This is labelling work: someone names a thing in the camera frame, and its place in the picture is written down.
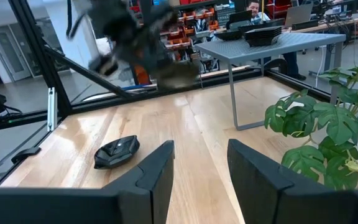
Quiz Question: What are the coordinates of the wooden desk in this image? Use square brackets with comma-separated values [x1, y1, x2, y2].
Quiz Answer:
[283, 14, 358, 34]

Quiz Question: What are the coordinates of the orange storage bins rack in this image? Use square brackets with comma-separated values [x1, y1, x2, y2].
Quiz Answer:
[160, 0, 220, 50]

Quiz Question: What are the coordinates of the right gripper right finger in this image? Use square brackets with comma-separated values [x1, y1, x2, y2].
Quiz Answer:
[227, 138, 358, 224]

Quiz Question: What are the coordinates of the black laptop computer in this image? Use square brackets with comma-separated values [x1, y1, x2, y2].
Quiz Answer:
[226, 10, 254, 30]

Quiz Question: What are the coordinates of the grey laptop computer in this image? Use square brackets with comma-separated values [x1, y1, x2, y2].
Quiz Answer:
[284, 2, 314, 28]

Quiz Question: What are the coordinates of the silver metal bracket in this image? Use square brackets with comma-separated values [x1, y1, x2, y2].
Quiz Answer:
[47, 86, 58, 132]

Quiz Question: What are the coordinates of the grey glass door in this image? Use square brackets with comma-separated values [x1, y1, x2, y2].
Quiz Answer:
[0, 26, 32, 82]

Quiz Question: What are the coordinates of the black wavy square mini plate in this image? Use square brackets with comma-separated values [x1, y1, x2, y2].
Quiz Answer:
[214, 29, 246, 42]

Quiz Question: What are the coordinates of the green potted plant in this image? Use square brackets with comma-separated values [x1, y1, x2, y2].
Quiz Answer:
[264, 63, 358, 191]

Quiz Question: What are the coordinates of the grey perforated metal shelf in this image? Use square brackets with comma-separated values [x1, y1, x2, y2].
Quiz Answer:
[193, 32, 347, 131]

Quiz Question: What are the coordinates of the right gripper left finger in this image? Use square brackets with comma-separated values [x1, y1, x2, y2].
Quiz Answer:
[0, 139, 176, 224]

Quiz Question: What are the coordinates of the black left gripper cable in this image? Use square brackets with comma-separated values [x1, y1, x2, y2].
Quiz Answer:
[65, 0, 88, 40]

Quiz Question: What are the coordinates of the black plastic bracket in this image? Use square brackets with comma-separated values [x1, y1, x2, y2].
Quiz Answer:
[10, 146, 42, 165]

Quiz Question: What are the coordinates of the person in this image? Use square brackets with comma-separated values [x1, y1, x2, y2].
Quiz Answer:
[246, 0, 307, 82]

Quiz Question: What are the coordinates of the black oval mini plate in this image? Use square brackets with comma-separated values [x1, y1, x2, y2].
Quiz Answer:
[93, 134, 141, 170]

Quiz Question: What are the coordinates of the black aluminium table frame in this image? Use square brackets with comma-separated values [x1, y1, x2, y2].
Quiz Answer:
[0, 0, 358, 189]

